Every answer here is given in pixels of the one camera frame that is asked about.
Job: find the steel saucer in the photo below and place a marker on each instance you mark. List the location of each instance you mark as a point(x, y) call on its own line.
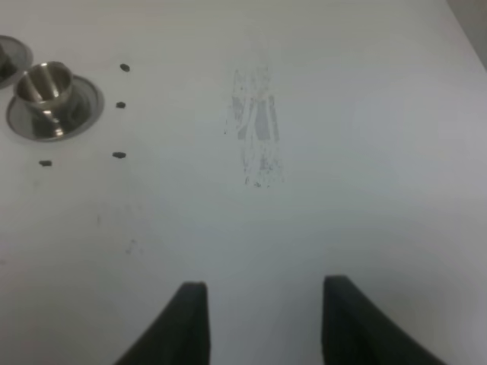
point(81, 111)
point(16, 58)

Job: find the right steel teacup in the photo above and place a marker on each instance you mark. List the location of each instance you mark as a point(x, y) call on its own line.
point(45, 90)

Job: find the right steel saucer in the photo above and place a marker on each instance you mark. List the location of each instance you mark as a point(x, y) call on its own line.
point(81, 111)

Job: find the left steel saucer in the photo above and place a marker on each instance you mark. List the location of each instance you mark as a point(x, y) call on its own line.
point(16, 58)

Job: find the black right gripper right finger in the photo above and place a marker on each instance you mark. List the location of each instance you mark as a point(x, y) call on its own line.
point(355, 331)

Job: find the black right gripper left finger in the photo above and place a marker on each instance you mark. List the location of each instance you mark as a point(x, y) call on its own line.
point(179, 335)

